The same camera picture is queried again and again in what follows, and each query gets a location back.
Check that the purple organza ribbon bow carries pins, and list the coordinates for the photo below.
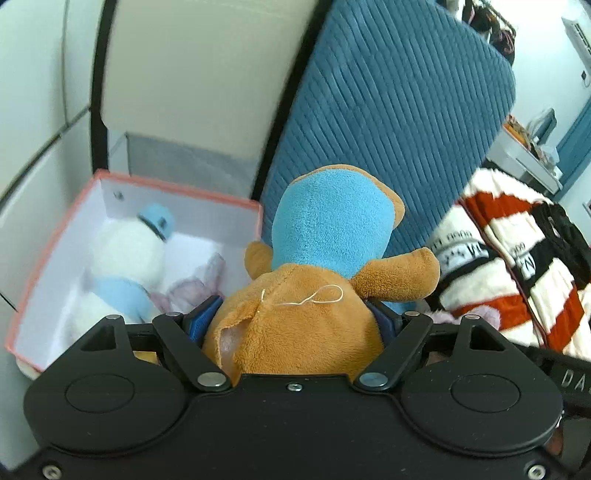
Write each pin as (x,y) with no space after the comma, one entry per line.
(194,281)

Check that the black bag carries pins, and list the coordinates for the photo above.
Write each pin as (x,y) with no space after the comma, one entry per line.
(570,240)

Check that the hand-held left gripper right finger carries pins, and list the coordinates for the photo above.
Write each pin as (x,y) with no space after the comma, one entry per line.
(385,325)

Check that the pink cardboard box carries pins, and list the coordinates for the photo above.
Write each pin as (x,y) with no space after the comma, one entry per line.
(217,217)

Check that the dresser clutter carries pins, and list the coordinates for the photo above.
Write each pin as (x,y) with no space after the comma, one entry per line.
(531,136)

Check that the white dresser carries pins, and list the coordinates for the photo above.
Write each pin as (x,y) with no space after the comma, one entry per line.
(521,159)

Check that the person's right hand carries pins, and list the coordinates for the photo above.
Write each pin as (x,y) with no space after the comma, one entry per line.
(555,445)

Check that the white duck plush toy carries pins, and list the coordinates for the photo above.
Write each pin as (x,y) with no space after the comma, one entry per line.
(124,263)

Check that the white air conditioner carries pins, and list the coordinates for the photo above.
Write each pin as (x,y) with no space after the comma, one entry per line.
(579,37)

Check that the orange plush toy blue head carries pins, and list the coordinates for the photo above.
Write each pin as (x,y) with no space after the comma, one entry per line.
(323,258)

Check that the black hanging coats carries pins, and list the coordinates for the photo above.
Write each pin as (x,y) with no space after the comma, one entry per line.
(489,27)

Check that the striped fleece blanket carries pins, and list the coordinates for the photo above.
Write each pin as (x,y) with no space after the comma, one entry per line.
(498,258)

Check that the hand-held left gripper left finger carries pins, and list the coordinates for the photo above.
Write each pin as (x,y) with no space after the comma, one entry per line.
(203,321)

